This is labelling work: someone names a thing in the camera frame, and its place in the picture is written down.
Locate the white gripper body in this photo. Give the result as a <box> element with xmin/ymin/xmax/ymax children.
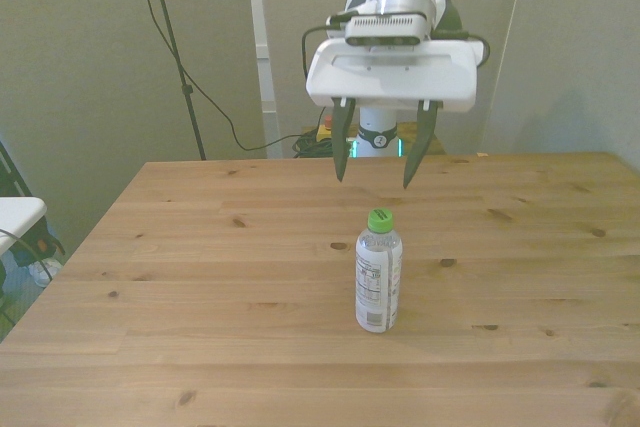
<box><xmin>305</xmin><ymin>37</ymin><xmax>486</xmax><ymax>115</ymax></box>

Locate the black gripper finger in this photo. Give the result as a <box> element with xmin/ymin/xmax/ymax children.
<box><xmin>402</xmin><ymin>99</ymin><xmax>442</xmax><ymax>191</ymax></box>
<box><xmin>331</xmin><ymin>97</ymin><xmax>358</xmax><ymax>184</ymax></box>

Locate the clear water bottle green cap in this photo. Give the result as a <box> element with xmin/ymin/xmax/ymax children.
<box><xmin>354</xmin><ymin>206</ymin><xmax>405</xmax><ymax>335</ymax></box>

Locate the yellow emergency stop button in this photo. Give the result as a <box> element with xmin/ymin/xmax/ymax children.
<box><xmin>317</xmin><ymin>115</ymin><xmax>336</xmax><ymax>144</ymax></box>

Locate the black and orange bag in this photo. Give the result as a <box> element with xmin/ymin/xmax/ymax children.
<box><xmin>9</xmin><ymin>219</ymin><xmax>67</xmax><ymax>269</ymax></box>

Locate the white shoe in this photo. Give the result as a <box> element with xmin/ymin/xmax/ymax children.
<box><xmin>28</xmin><ymin>256</ymin><xmax>65</xmax><ymax>289</ymax></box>

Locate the white folding table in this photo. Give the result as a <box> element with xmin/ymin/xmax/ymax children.
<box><xmin>0</xmin><ymin>195</ymin><xmax>49</xmax><ymax>254</ymax></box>

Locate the coiled dark cable bundle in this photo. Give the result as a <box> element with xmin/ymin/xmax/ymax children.
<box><xmin>291</xmin><ymin>132</ymin><xmax>337</xmax><ymax>159</ymax></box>

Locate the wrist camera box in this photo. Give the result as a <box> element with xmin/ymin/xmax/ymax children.
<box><xmin>342</xmin><ymin>13</ymin><xmax>431</xmax><ymax>47</ymax></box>

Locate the white vertical wall strip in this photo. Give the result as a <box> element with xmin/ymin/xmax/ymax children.
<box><xmin>244</xmin><ymin>0</ymin><xmax>282</xmax><ymax>159</ymax></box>

